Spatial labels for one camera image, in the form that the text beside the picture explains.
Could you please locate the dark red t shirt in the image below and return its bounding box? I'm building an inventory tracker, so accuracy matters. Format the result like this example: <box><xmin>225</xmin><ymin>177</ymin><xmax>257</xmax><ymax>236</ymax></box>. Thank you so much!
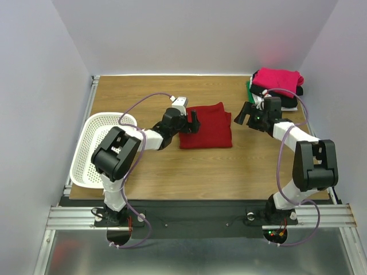
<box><xmin>179</xmin><ymin>102</ymin><xmax>232</xmax><ymax>150</ymax></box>

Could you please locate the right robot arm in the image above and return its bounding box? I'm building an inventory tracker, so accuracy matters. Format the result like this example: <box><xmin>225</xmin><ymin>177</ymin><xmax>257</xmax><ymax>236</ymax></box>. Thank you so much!
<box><xmin>234</xmin><ymin>97</ymin><xmax>338</xmax><ymax>223</ymax></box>

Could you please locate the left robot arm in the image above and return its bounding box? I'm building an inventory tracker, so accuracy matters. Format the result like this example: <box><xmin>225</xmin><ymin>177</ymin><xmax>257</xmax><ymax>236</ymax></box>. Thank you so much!
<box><xmin>91</xmin><ymin>107</ymin><xmax>200</xmax><ymax>226</ymax></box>

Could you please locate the green folded t shirt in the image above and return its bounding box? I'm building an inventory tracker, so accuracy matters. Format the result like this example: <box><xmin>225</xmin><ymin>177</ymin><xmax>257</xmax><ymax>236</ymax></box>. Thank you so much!
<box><xmin>246</xmin><ymin>81</ymin><xmax>255</xmax><ymax>104</ymax></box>

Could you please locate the white folded t shirt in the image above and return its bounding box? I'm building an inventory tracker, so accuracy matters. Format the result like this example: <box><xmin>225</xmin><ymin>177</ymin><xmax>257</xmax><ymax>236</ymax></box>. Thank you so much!
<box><xmin>250</xmin><ymin>74</ymin><xmax>298</xmax><ymax>111</ymax></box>

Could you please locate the black folded t shirt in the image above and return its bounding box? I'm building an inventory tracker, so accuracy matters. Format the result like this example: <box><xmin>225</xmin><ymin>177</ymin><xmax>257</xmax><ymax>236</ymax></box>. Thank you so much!
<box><xmin>250</xmin><ymin>84</ymin><xmax>298</xmax><ymax>109</ymax></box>

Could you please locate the pink folded t shirt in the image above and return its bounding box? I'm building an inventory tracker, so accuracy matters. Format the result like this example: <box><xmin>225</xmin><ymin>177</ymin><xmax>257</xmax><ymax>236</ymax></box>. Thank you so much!
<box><xmin>252</xmin><ymin>67</ymin><xmax>304</xmax><ymax>98</ymax></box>

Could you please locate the white perforated plastic basket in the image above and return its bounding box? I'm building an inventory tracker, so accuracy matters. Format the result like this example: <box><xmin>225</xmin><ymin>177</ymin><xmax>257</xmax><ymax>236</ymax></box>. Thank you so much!
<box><xmin>69</xmin><ymin>112</ymin><xmax>137</xmax><ymax>189</ymax></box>

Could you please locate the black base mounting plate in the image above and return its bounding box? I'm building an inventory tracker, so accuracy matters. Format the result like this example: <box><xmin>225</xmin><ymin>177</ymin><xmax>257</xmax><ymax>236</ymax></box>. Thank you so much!
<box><xmin>60</xmin><ymin>199</ymin><xmax>298</xmax><ymax>245</ymax></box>

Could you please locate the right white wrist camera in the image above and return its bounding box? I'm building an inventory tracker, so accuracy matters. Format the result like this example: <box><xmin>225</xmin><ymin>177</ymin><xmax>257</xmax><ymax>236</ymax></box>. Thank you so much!
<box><xmin>255</xmin><ymin>97</ymin><xmax>264</xmax><ymax>110</ymax></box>

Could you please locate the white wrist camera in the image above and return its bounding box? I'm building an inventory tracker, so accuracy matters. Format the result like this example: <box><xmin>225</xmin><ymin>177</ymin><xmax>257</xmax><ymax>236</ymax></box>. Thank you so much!
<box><xmin>255</xmin><ymin>97</ymin><xmax>264</xmax><ymax>110</ymax></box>
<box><xmin>170</xmin><ymin>96</ymin><xmax>188</xmax><ymax>115</ymax></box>

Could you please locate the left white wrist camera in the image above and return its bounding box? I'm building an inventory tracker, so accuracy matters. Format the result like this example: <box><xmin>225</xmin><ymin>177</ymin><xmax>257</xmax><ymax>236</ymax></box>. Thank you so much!
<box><xmin>170</xmin><ymin>96</ymin><xmax>188</xmax><ymax>115</ymax></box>

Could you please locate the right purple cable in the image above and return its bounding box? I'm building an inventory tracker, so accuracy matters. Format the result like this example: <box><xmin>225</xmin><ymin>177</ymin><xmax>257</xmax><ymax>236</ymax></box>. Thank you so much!
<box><xmin>262</xmin><ymin>88</ymin><xmax>321</xmax><ymax>248</ymax></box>

